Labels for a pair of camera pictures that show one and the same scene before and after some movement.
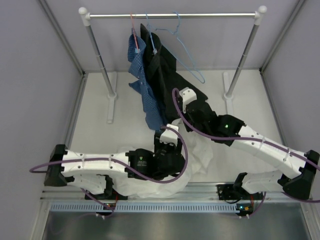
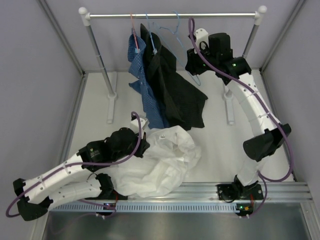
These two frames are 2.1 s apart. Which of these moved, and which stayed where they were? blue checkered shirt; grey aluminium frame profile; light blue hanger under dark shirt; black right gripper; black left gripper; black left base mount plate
Moved: black left gripper; black right gripper
Stayed: grey aluminium frame profile; blue checkered shirt; black left base mount plate; light blue hanger under dark shirt
